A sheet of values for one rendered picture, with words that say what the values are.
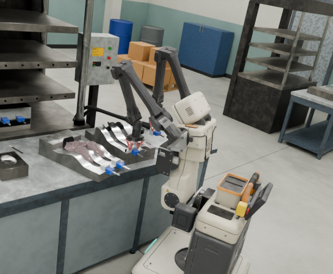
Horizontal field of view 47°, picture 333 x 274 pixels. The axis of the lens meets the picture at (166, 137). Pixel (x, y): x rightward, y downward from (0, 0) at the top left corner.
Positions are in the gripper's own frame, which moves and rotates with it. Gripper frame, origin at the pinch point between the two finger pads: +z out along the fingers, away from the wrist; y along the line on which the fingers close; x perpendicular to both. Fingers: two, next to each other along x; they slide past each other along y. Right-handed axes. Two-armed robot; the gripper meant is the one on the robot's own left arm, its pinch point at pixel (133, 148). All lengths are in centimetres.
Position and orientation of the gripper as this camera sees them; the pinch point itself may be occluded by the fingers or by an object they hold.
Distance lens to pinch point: 257.8
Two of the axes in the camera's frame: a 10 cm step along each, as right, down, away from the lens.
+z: -1.8, 9.1, 3.8
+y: -7.3, 1.4, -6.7
